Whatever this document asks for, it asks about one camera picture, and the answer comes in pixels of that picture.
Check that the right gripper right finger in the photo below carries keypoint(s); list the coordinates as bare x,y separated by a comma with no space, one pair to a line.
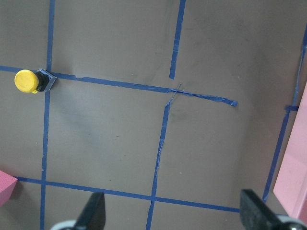
254,214

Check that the yellow push button switch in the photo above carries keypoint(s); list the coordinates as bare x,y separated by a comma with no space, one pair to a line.
28,81

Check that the pink plastic bin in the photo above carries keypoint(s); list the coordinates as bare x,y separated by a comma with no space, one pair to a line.
291,183

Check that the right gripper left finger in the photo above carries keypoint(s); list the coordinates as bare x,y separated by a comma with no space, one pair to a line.
93,215

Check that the pink cube front centre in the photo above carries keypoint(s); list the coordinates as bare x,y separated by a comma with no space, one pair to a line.
7,185

